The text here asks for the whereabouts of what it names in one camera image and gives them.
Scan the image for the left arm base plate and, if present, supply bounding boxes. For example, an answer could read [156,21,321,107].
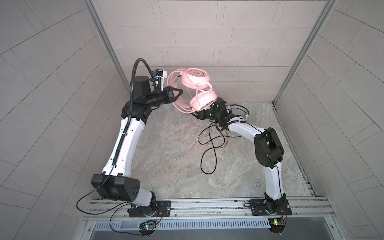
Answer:
[128,201,172,218]

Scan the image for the left black power cable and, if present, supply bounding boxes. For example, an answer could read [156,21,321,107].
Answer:
[75,167,157,237]

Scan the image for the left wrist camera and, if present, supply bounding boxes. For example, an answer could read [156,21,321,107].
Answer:
[151,69,168,93]

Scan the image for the aluminium mounting rail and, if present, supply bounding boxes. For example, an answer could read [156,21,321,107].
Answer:
[80,197,336,221]

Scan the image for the white slotted cable duct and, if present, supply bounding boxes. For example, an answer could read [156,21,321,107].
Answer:
[94,219,271,231]

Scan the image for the left green circuit board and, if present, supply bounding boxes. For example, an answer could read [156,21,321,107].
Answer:
[139,221,157,236]

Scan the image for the white black headphones with cable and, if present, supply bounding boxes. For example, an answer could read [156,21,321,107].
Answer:
[198,103,250,175]

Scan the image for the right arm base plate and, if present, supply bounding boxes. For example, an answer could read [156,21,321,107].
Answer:
[249,198,292,216]

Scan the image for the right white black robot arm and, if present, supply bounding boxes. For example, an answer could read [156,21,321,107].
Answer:
[192,98,292,217]

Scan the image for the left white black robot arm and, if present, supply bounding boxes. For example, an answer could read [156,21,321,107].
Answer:
[91,76,183,217]

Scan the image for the pink headphones with cable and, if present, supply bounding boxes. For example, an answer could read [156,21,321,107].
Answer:
[166,68,218,120]

